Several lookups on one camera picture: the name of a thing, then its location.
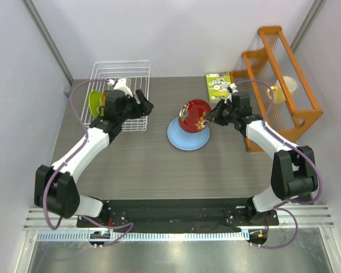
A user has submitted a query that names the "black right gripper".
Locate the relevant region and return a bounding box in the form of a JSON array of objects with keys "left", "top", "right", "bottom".
[{"left": 205, "top": 99, "right": 238, "bottom": 126}]

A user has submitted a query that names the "red floral plate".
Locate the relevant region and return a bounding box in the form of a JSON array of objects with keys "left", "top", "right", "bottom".
[{"left": 178, "top": 99, "right": 211, "bottom": 133}]

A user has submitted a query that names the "light blue plate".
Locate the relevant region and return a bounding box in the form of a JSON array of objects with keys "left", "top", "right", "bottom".
[{"left": 167, "top": 118, "right": 210, "bottom": 151}]

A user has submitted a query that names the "yellow patterned plate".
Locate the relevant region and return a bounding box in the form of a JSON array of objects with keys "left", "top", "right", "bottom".
[{"left": 101, "top": 90, "right": 109, "bottom": 107}]

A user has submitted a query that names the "lime green plate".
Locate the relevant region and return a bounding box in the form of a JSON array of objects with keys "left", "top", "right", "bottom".
[{"left": 89, "top": 90, "right": 102, "bottom": 118}]

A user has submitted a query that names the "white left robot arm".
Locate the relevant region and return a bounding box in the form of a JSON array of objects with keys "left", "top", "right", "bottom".
[{"left": 34, "top": 89, "right": 154, "bottom": 227}]

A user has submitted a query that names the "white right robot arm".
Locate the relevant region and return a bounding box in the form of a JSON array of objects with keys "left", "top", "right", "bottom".
[{"left": 205, "top": 92, "right": 320, "bottom": 225}]

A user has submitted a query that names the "orange wooden shelf rack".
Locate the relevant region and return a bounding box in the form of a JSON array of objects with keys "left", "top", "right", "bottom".
[{"left": 230, "top": 26, "right": 323, "bottom": 142}]

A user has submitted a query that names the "green picture book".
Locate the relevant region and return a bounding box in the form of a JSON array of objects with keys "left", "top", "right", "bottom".
[{"left": 205, "top": 72, "right": 233, "bottom": 103}]

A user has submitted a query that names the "yellow mug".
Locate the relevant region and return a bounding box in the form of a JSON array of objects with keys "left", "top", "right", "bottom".
[{"left": 267, "top": 76, "right": 298, "bottom": 104}]

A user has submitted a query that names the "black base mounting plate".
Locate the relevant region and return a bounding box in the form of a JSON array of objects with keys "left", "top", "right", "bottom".
[{"left": 77, "top": 198, "right": 279, "bottom": 234}]

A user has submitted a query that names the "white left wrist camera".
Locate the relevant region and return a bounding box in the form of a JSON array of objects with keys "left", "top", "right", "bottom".
[{"left": 107, "top": 78, "right": 134, "bottom": 97}]

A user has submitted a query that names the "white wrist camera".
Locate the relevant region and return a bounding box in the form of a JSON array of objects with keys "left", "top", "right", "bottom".
[
  {"left": 227, "top": 83, "right": 238, "bottom": 100},
  {"left": 107, "top": 78, "right": 134, "bottom": 97}
]

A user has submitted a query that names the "white wire dish rack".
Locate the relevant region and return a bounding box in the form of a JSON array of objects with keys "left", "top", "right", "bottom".
[{"left": 79, "top": 60, "right": 151, "bottom": 133}]

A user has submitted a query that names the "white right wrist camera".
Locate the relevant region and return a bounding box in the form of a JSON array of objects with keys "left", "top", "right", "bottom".
[{"left": 227, "top": 83, "right": 238, "bottom": 100}]

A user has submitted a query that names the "aluminium rail frame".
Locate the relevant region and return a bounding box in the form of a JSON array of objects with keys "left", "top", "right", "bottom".
[{"left": 15, "top": 198, "right": 341, "bottom": 272}]

